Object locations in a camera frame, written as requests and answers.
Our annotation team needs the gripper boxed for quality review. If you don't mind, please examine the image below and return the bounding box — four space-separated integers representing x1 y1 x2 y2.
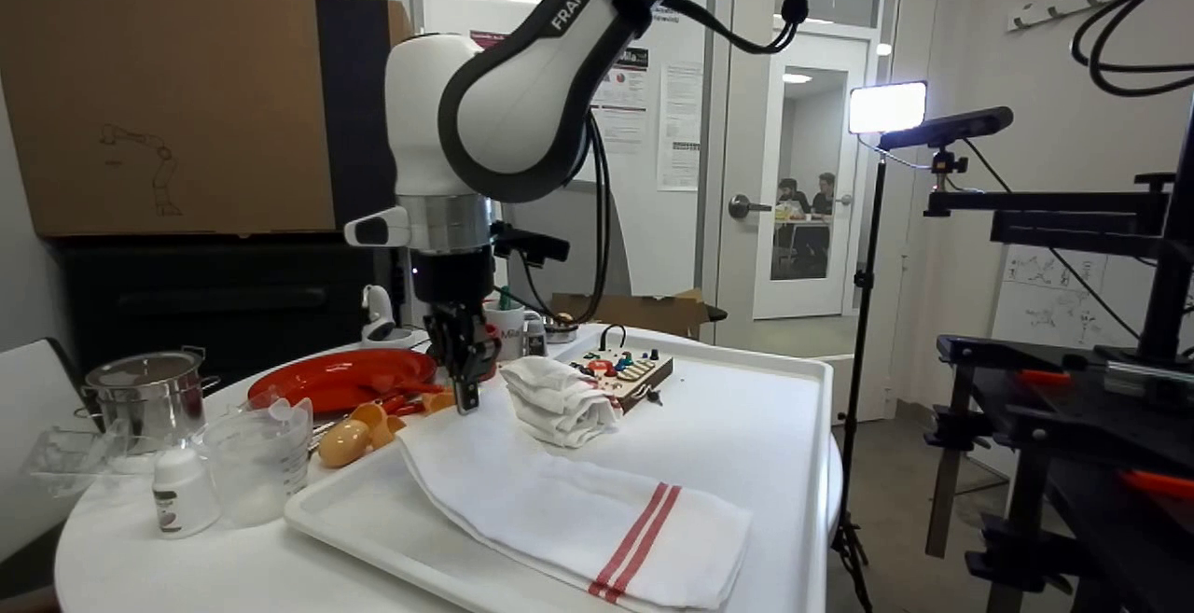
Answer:
410 250 501 415

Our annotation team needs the white towel with red stripes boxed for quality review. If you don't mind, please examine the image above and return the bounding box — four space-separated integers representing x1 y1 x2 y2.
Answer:
396 400 754 611

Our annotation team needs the folded white towel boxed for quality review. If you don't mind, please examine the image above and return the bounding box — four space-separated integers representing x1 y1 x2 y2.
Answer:
498 355 623 450

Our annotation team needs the white mug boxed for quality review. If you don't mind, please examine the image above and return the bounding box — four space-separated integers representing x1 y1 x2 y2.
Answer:
482 300 529 363

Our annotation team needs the red plastic utensil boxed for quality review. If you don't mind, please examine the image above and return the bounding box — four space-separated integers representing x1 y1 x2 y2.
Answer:
378 380 458 416

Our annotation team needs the red plate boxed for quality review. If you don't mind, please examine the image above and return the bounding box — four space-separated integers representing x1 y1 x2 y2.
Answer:
246 348 438 415

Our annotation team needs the open cardboard box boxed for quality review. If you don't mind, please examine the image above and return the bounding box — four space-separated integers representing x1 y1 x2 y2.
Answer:
549 288 729 341

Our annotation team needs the black cabinet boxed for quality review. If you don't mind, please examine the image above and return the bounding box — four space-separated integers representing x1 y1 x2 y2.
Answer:
54 234 408 386

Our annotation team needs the clear measuring cup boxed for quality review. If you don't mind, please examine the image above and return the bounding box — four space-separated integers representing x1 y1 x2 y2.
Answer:
200 397 315 529

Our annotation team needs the white plastic tray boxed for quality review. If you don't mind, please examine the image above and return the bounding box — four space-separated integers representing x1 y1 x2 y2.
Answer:
284 327 835 613

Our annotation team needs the paper poster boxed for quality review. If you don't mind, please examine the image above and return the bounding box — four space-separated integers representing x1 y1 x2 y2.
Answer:
657 60 706 193
591 44 652 154

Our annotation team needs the steel pot with lid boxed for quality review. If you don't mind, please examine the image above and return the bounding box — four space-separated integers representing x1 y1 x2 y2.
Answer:
75 345 222 453

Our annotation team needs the small white bottle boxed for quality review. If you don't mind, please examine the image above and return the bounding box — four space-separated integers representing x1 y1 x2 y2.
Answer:
151 443 222 540

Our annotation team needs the large cardboard box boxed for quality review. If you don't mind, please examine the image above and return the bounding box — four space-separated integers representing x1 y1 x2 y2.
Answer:
0 0 413 239

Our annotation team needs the clear plastic container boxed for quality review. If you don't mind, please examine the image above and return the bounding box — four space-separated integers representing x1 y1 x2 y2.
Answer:
22 420 133 499

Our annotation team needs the white door with window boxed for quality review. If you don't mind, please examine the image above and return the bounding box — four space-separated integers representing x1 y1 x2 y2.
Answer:
752 29 875 321

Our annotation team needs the light panel on stand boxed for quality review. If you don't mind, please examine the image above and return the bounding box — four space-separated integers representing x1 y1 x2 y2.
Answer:
830 80 930 613

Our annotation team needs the orange clamp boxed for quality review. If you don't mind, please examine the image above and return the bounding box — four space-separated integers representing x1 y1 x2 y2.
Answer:
1118 467 1194 503
1015 368 1090 389

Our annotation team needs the paper sheet with drawings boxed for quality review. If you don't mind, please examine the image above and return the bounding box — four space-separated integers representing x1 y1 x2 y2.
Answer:
991 244 1194 355

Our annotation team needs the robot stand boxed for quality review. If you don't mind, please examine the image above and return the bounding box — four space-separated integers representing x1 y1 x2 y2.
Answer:
923 98 1194 613

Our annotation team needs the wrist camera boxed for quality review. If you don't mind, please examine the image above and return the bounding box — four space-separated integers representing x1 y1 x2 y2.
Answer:
492 221 572 267

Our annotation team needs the wooden toy switch board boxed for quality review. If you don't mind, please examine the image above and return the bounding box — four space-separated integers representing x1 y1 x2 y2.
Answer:
568 323 675 414

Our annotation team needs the camera on mount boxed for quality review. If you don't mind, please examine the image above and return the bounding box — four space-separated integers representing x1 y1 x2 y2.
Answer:
876 105 1174 221

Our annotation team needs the coil of black cable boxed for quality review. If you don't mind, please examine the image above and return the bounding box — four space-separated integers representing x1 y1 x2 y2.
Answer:
1070 0 1194 99

